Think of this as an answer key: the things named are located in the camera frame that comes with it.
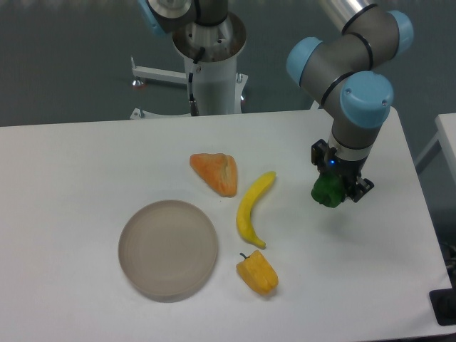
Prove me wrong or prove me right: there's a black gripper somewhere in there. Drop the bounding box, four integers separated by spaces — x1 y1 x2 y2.
311 139 374 203

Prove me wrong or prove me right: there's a green pepper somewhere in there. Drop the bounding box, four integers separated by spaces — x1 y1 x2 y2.
311 172 346 208

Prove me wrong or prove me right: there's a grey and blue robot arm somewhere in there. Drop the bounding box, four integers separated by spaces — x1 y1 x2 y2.
139 1 414 207

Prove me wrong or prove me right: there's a yellow bell pepper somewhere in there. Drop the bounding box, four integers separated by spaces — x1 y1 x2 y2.
236 250 279 296

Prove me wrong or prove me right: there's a white side table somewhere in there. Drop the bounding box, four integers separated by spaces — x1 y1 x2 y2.
414 113 456 180

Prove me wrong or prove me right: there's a yellow banana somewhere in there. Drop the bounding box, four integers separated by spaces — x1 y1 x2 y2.
236 171 276 249

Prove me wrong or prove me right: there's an orange triangular bread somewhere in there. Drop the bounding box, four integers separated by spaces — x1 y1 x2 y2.
189 153 238 197

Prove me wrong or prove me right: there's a black device at table edge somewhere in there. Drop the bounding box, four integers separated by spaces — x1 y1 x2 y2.
429 289 456 326

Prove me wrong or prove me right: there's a round grey plate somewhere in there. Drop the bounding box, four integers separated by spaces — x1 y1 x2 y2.
118 199 219 302

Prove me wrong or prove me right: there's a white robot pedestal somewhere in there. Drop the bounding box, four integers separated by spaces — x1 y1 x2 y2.
131 12 248 116

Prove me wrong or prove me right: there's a black pedestal cable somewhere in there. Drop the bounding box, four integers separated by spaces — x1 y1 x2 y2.
187 46 207 117

